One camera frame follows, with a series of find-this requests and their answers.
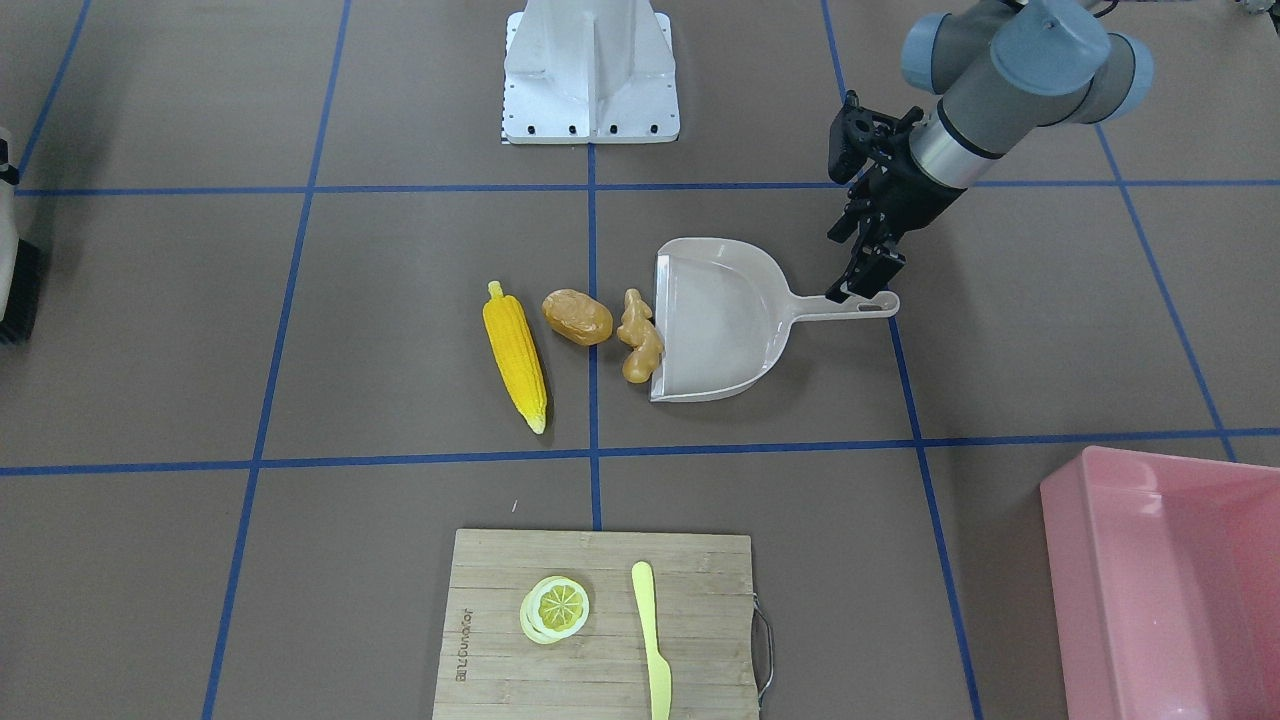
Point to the pink plastic bin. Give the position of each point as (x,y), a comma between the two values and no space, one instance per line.
(1165,582)

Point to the brown toy potato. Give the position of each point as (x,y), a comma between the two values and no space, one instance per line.
(578,317)

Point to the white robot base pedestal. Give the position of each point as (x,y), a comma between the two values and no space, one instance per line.
(589,72)

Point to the beige plastic dustpan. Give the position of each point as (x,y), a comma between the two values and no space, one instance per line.
(725,311)

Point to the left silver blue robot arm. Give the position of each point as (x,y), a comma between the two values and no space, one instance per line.
(998,71)

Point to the yellow toy lemon slice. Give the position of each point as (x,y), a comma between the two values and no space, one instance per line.
(555,609)

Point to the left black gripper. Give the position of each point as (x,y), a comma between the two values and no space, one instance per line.
(917,198)

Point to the beige hand brush black bristles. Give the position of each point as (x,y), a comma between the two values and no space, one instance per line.
(22,263)

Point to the yellow plastic toy knife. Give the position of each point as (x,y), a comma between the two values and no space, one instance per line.
(660,677)

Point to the yellow toy corn cob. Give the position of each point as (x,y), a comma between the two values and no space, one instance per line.
(516,356)

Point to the bamboo cutting board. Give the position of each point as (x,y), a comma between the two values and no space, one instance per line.
(704,615)

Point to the tan toy ginger root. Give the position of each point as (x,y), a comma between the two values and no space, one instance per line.
(639,332)

